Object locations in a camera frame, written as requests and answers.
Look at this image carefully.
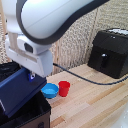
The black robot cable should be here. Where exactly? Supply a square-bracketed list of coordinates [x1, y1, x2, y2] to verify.
[52, 62, 128, 86]

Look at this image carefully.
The red plastic cup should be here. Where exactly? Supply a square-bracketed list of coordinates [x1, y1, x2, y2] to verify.
[58, 80, 72, 98]

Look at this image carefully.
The blue plastic bowl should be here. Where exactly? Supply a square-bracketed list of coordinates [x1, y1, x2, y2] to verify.
[40, 82, 60, 100]

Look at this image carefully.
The dark blue book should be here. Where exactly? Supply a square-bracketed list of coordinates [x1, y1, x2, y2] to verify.
[0, 67, 48, 120]

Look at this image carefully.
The black box appliance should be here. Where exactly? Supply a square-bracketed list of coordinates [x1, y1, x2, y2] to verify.
[87, 28, 128, 80]

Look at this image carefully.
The black fabric storage bin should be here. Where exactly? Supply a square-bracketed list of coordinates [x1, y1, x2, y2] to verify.
[0, 61, 52, 128]

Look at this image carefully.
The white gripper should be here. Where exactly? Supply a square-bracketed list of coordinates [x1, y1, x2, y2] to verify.
[4, 32, 55, 82]

